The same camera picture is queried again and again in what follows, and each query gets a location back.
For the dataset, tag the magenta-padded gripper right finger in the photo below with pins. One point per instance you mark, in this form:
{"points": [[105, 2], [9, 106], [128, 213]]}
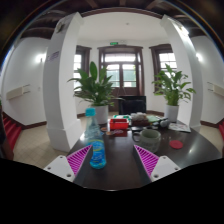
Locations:
{"points": [[165, 166]]}

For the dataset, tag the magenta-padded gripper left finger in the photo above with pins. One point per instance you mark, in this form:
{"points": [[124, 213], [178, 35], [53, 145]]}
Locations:
{"points": [[60, 166]]}

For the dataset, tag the clear bottle with blue cap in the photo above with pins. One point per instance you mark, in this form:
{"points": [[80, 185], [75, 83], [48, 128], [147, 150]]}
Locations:
{"points": [[97, 153]]}

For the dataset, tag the flat round red coaster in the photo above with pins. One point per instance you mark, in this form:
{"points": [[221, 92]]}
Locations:
{"points": [[176, 144]]}

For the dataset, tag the grey-green patterned mug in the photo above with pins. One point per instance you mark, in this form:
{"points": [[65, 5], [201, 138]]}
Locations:
{"points": [[150, 140]]}

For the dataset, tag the printed magazine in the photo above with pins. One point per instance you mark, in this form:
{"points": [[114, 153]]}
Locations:
{"points": [[179, 127]]}

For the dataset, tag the grey microphone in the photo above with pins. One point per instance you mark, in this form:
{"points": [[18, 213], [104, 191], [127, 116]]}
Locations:
{"points": [[164, 123]]}

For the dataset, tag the green cloth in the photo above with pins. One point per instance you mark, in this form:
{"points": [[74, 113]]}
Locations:
{"points": [[153, 118]]}

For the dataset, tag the brown tray with white cups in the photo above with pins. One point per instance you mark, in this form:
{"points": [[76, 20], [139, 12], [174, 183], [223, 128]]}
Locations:
{"points": [[139, 119]]}

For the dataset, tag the red plastic basket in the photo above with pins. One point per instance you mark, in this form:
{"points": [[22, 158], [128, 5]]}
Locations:
{"points": [[119, 124]]}

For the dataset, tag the green box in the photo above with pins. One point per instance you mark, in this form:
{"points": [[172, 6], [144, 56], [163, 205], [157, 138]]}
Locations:
{"points": [[120, 116]]}

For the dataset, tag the leafy plant in white pot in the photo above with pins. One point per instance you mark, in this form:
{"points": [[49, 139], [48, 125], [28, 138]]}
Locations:
{"points": [[171, 86], [96, 88]]}

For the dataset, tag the dark wooden double door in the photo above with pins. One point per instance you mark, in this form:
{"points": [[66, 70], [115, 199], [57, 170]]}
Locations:
{"points": [[120, 71]]}

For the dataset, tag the dark-framed window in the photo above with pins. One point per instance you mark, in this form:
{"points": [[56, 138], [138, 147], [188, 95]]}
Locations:
{"points": [[78, 63], [166, 58]]}

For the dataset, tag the green exit sign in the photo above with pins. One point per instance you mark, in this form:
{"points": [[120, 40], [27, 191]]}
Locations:
{"points": [[114, 43]]}

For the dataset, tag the white wall unit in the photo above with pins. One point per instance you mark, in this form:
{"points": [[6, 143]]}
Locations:
{"points": [[18, 92], [216, 89]]}

